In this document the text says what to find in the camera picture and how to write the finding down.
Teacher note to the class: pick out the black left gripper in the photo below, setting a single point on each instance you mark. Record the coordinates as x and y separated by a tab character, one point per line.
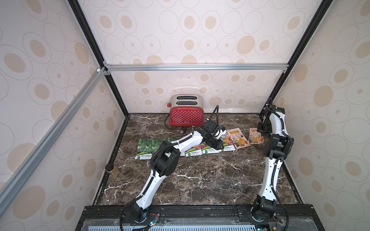
218	146

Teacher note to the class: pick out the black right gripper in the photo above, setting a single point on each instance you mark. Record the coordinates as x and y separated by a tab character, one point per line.
263	127

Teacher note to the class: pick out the orange striped seed packet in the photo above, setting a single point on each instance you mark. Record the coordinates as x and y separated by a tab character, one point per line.
238	139
255	137

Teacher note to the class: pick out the flower seed packet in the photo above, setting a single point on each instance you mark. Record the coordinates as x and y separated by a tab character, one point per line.
227	143
209	150
194	151

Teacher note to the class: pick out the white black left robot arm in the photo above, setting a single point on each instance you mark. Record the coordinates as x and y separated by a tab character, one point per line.
164	162

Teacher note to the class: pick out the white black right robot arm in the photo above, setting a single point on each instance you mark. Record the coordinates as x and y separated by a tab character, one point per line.
276	151

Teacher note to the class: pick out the red polka dot toaster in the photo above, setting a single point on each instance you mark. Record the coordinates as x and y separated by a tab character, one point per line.
186	110

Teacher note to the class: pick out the brown bottle black cap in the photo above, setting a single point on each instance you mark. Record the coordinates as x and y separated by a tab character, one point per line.
111	169

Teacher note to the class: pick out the horizontal aluminium rail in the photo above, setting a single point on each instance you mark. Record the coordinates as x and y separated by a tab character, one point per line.
194	67

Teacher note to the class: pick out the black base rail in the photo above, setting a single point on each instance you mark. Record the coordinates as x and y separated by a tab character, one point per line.
198	218

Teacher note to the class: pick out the left diagonal aluminium rail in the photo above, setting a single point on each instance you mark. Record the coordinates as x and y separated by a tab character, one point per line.
29	165

